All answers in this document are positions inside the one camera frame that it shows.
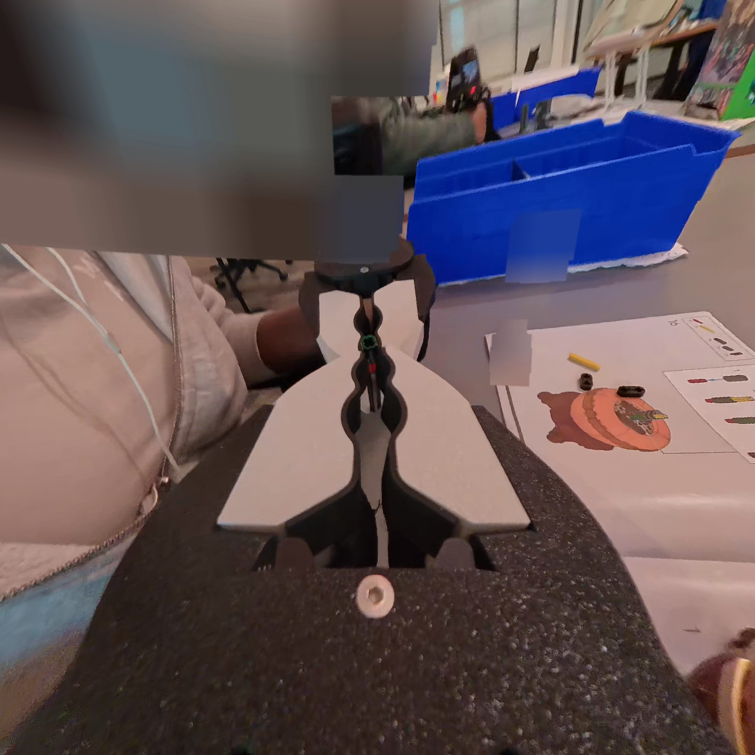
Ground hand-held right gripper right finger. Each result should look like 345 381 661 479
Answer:
380 348 532 568

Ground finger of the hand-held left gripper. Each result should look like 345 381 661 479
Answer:
317 291 363 362
373 281 422 356

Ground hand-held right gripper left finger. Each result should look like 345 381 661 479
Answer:
217 353 379 570

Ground red and black pin assembly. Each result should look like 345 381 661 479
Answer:
360 298 383 412

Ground another person's forearm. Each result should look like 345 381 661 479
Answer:
333 97 480 176

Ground person's left forearm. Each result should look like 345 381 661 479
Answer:
170 258 279 393

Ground person's left hand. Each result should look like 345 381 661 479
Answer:
256 307 326 384

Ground person's right hand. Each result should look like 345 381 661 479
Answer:
687 627 755 755

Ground black office chair base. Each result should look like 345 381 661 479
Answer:
214 257 290 315

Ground printed instruction sheet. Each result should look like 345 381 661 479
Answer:
484 311 755 679

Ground beige zip hoodie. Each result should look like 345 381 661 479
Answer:
0 243 279 599

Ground large blue plastic bin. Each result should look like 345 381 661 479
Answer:
406 109 742 288

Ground white paper under bin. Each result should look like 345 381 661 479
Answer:
563 243 689 276

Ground light blue pants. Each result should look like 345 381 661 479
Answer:
0 545 127 714

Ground wooden background table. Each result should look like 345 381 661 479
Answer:
583 17 722 102

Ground green standing banner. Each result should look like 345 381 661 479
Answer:
686 0 755 123

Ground white earphone cable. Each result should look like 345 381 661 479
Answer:
0 245 180 480

